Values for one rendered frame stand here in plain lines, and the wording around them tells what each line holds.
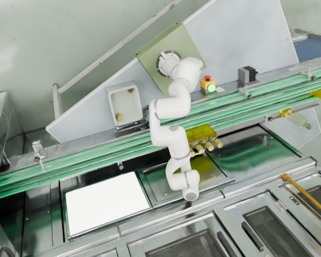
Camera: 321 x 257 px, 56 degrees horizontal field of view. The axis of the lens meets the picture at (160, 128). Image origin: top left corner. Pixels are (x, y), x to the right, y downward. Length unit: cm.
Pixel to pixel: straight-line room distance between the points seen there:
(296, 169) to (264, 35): 87
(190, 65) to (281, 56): 103
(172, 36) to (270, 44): 74
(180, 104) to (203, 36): 78
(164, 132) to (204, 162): 65
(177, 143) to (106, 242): 61
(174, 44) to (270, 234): 107
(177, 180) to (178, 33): 80
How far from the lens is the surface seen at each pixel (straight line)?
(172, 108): 119
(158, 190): 165
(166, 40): 169
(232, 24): 196
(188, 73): 134
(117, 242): 151
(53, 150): 186
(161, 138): 120
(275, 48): 220
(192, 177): 136
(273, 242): 149
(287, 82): 211
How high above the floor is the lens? 239
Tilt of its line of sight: 55 degrees down
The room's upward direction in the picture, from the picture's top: 145 degrees clockwise
